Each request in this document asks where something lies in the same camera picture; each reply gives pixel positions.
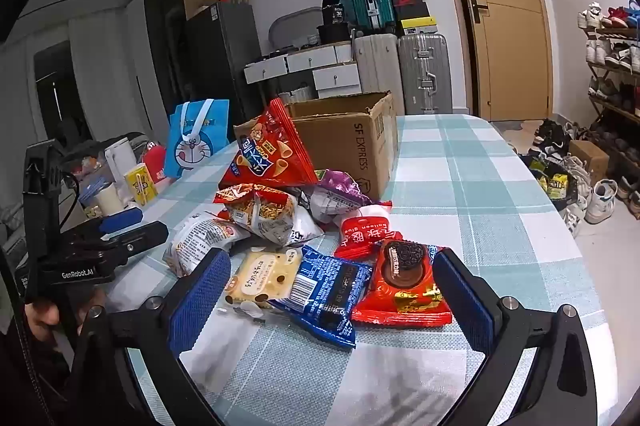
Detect blue cartoon gift bag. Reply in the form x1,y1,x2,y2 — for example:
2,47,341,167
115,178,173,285
164,99,231,179

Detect small cardboard box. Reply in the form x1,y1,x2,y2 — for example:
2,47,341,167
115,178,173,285
568,139,611,187

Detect red white snack packet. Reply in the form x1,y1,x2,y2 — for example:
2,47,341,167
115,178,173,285
333,201,404,259

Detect white cup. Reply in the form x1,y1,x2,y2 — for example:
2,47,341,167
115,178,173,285
94,182,127,217

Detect wooden door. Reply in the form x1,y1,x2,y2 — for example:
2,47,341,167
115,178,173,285
432,0,554,123

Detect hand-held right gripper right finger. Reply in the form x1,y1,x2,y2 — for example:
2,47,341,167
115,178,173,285
432,247,601,426

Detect yellow cheese-print packet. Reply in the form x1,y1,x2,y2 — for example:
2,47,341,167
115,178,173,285
223,246,304,313

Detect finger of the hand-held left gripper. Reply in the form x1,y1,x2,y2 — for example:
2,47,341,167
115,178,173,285
99,207,145,235
106,220,170,267

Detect silver purple snack bag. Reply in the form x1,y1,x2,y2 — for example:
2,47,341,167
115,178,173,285
299,169,374,227

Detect black printed box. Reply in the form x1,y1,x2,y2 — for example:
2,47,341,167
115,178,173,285
319,0,352,45

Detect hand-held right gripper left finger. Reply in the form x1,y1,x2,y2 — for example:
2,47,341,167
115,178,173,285
70,247,232,426

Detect white kettle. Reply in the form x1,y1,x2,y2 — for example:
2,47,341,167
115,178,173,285
103,137,137,201

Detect grey oval mirror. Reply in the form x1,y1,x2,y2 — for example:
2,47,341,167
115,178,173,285
268,6,324,52

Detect yellow shoe box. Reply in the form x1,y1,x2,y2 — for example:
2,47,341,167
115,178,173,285
399,18,439,38

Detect woven basket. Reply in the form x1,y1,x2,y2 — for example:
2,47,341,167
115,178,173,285
277,86,317,105

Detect noodle snack bag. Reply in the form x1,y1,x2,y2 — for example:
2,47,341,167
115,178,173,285
213,184,327,247

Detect red black shoe box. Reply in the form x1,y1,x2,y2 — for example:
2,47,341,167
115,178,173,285
391,0,432,22

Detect red triangular snack bag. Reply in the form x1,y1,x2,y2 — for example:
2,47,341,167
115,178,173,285
218,98,320,193

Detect black refrigerator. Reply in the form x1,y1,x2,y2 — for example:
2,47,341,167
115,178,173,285
182,2,264,127

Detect beige suitcase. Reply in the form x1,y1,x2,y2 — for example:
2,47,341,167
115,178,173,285
352,32,406,117

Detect person's left hand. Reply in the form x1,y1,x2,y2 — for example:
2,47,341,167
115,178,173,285
25,298,65,341

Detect white drawer desk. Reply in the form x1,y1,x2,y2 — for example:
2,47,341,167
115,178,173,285
243,42,362,99

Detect black trash bin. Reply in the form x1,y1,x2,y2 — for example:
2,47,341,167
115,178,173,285
529,155,592,227

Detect white bread packet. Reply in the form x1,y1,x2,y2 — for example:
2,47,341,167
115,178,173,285
162,210,252,279

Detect small yellow box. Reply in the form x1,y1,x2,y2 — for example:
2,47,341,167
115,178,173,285
123,163,157,207

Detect blue snack packet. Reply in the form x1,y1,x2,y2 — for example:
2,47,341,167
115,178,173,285
268,244,376,352

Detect white sneakers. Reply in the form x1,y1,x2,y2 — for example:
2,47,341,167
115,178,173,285
584,179,620,225

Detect brown cardboard box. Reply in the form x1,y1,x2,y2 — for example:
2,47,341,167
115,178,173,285
234,92,399,201

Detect silver suitcase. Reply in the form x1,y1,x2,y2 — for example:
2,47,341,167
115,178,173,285
397,32,454,116

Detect shoe rack with shoes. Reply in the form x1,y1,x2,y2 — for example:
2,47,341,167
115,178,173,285
576,0,640,187

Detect red chocolate cookie packet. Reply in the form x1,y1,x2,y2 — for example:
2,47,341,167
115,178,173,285
351,239,454,328

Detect red round object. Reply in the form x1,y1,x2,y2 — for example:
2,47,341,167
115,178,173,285
142,143,169,185

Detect pile of shoes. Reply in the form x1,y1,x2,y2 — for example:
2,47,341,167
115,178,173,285
520,118,640,221

